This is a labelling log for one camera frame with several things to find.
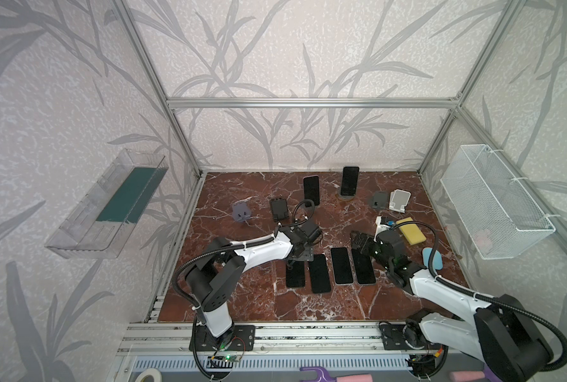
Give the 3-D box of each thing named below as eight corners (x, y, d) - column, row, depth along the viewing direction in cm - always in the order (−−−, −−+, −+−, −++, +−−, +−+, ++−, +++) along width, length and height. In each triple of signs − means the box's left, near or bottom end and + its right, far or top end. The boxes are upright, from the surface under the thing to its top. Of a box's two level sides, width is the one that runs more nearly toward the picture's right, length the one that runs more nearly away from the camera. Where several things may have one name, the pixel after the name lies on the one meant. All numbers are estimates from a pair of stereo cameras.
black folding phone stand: (271, 219, 105) (270, 209, 99) (273, 202, 111) (272, 192, 105) (288, 219, 105) (287, 209, 99) (289, 202, 111) (288, 192, 105)
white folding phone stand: (389, 210, 108) (395, 197, 101) (389, 201, 112) (395, 188, 105) (403, 212, 107) (410, 200, 100) (403, 204, 111) (410, 191, 104)
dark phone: (340, 199, 111) (345, 176, 99) (339, 189, 115) (343, 166, 103) (354, 199, 111) (360, 176, 99) (352, 189, 115) (358, 166, 103)
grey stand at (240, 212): (232, 221, 104) (230, 214, 100) (235, 209, 109) (232, 202, 105) (250, 221, 104) (248, 214, 100) (252, 209, 109) (250, 202, 105)
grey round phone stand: (371, 207, 109) (373, 202, 107) (371, 194, 114) (373, 189, 112) (385, 209, 108) (387, 205, 106) (385, 196, 114) (387, 191, 111)
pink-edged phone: (305, 210, 108) (306, 186, 95) (303, 201, 112) (303, 176, 99) (318, 209, 109) (320, 184, 96) (316, 199, 112) (318, 175, 99)
